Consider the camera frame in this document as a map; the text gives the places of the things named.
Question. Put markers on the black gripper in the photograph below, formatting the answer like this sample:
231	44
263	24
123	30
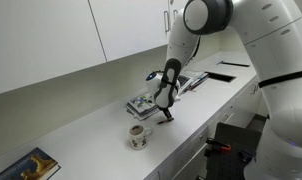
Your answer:
165	109

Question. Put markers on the orange and black pen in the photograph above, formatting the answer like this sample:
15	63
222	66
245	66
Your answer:
165	122

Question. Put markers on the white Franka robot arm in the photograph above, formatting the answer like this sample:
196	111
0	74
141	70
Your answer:
277	50

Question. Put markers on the stack of books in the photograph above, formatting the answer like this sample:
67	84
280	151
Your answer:
147	115

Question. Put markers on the colourful blue green cover book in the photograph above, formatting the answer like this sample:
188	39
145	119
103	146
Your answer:
142	101

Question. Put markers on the white printed ceramic mug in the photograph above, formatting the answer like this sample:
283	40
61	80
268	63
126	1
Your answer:
137	138

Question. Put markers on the dark cover book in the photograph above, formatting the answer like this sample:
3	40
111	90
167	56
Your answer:
184	80

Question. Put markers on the thin open magazine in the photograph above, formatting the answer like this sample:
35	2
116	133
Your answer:
199	81

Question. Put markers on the white lower cabinet with drawers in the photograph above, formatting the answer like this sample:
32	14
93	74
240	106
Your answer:
221	110

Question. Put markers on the orange and black clamp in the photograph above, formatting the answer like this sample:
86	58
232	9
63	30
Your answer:
219	145

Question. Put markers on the black perforated cart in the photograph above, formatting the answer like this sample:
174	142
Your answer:
234	143

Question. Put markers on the narrow white upper cabinet door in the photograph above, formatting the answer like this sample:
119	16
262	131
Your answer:
177	6

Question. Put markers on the blue book with gold statue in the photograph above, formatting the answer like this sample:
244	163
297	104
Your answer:
29	166

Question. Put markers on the large white upper cabinet door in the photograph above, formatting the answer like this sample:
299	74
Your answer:
41	36

